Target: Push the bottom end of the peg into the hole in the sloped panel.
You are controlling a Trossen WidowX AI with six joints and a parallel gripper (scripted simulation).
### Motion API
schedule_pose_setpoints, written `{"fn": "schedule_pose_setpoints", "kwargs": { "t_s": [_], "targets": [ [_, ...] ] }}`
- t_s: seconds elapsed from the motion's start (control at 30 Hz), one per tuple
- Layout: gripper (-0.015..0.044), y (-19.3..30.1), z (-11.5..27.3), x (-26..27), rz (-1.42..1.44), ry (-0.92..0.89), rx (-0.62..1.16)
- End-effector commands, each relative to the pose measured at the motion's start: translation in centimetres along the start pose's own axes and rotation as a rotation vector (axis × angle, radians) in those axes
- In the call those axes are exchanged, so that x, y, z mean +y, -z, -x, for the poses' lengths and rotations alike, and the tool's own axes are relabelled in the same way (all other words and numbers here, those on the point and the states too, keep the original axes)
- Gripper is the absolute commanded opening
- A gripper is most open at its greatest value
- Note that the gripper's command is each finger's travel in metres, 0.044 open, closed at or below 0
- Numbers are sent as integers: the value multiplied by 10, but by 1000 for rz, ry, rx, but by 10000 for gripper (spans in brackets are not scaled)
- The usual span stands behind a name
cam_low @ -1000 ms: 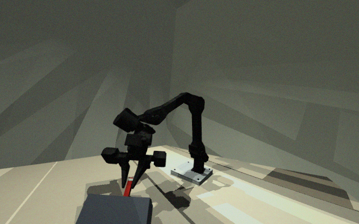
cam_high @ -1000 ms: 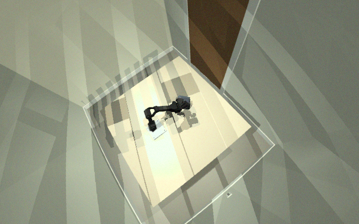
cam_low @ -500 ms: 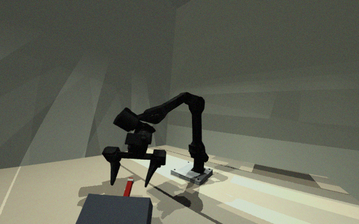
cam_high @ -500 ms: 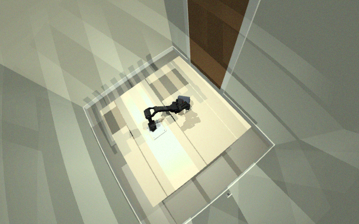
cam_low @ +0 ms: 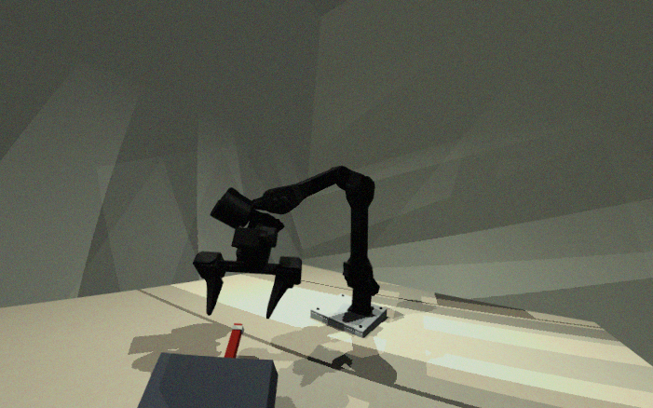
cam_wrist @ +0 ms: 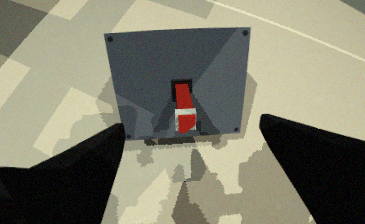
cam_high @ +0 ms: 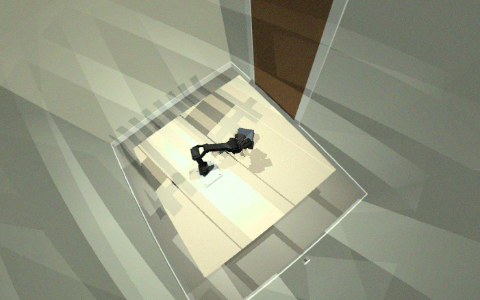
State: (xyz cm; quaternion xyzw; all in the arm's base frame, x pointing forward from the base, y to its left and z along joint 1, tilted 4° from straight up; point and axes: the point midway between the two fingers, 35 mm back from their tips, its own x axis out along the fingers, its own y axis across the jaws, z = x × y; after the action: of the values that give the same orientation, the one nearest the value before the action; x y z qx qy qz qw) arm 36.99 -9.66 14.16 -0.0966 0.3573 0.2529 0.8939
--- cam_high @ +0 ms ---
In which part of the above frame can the dark grey panel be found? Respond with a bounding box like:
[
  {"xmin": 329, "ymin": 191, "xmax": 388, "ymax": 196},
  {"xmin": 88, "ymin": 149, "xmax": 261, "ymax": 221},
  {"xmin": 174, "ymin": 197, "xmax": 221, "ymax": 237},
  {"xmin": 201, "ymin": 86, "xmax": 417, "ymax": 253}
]
[{"xmin": 238, "ymin": 127, "xmax": 255, "ymax": 141}]

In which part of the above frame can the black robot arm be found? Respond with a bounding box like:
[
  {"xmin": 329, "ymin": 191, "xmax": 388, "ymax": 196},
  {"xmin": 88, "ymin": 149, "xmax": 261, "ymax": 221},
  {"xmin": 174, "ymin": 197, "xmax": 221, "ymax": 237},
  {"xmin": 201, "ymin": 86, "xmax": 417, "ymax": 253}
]
[{"xmin": 190, "ymin": 134, "xmax": 253, "ymax": 177}]

